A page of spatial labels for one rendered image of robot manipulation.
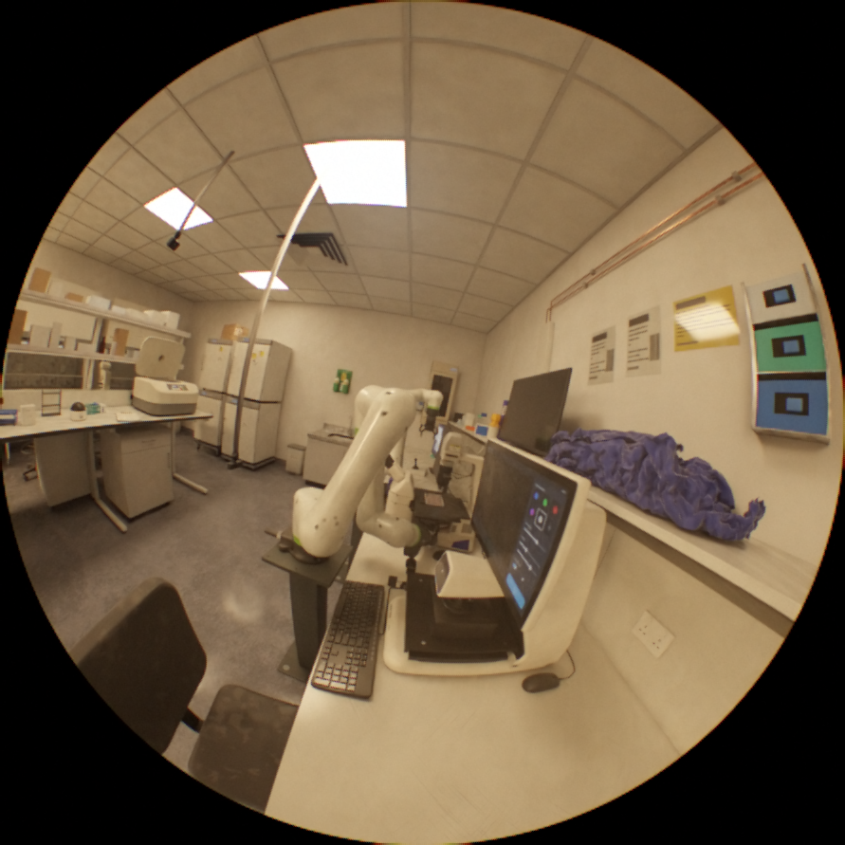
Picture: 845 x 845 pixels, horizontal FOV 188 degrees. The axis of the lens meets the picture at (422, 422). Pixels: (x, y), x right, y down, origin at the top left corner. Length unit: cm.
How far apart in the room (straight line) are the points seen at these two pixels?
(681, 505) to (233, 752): 122
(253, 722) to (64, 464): 262
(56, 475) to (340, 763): 290
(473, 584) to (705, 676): 70
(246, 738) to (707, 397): 165
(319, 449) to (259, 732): 318
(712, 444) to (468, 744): 99
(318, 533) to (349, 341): 357
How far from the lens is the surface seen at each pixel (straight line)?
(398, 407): 64
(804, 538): 88
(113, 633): 60
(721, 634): 82
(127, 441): 250
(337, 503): 67
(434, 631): 69
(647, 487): 68
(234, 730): 97
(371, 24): 140
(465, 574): 59
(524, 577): 47
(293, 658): 160
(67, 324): 455
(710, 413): 98
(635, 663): 97
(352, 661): 73
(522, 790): 71
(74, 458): 310
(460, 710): 73
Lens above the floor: 139
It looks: 4 degrees down
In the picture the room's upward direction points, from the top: 12 degrees clockwise
